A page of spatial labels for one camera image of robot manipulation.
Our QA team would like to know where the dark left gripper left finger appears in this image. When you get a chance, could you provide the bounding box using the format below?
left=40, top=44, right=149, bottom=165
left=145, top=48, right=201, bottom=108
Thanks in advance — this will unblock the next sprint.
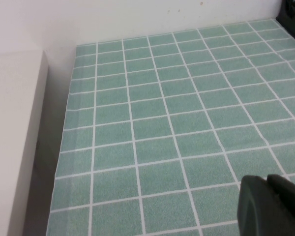
left=237, top=175, right=295, bottom=236

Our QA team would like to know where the black wire dish rack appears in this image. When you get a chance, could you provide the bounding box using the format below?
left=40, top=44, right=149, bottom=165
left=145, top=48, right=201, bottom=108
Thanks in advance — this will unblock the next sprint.
left=283, top=0, right=295, bottom=18

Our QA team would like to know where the green checkered tablecloth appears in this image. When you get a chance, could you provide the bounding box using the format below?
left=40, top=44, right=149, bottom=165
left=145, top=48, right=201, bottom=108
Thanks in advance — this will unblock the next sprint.
left=48, top=19, right=295, bottom=236

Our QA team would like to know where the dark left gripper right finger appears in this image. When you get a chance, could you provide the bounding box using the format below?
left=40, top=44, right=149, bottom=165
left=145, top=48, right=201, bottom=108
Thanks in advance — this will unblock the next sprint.
left=266, top=174, right=295, bottom=223

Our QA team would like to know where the white cabinet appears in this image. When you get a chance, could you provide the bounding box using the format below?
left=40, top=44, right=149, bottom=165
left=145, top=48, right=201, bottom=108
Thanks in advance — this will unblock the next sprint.
left=0, top=49, right=50, bottom=236

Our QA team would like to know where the black drip tray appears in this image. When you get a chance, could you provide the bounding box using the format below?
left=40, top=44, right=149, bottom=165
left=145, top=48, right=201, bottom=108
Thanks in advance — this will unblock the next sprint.
left=276, top=7, right=295, bottom=51

